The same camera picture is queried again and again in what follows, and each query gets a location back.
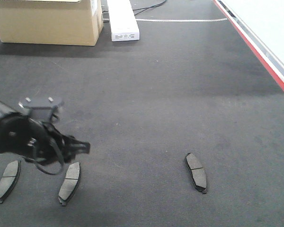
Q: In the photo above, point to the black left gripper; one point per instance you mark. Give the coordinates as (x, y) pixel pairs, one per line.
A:
(35, 140)

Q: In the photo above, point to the grey brake pad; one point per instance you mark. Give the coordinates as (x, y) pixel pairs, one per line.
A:
(70, 183)
(197, 172)
(9, 179)

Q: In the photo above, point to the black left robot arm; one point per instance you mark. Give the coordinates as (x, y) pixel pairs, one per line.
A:
(33, 135)

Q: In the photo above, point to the black conveyor belt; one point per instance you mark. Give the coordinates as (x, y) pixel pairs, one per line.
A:
(136, 174)

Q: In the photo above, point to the brown cardboard box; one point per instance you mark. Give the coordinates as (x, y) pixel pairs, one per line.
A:
(62, 22)

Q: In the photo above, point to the white long carton box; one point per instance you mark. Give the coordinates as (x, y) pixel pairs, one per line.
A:
(122, 21)

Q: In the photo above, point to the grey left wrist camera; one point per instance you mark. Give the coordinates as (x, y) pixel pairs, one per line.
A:
(45, 109)

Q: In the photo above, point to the red conveyor frame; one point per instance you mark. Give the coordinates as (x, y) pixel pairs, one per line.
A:
(188, 48)

